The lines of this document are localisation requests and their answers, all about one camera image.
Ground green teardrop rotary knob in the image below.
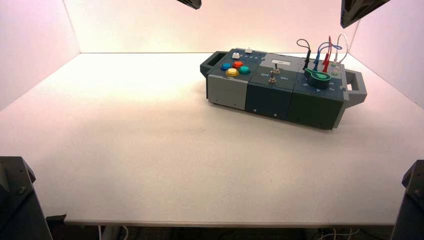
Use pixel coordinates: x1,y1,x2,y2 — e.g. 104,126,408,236
303,67,332,89

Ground grey modular control box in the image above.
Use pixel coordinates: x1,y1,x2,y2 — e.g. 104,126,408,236
199,48,368,131

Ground small black overhead lamp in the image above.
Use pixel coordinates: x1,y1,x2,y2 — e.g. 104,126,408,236
176,0,202,10

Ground large black overhead lamp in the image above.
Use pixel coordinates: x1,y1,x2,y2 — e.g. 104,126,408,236
340,0,392,29

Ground black banana plug cable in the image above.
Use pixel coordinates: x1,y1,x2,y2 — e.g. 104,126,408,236
296,38,312,71

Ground blue banana plug cable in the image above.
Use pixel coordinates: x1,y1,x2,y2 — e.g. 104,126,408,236
312,41,342,72

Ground red banana plug cable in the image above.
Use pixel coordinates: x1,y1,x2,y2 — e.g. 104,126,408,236
322,35,333,74

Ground white banana plug cable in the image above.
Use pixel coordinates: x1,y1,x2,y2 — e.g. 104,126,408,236
332,33,349,71

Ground white cables under table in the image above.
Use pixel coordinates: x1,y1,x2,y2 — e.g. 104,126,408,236
97,225,130,240
314,227,362,240

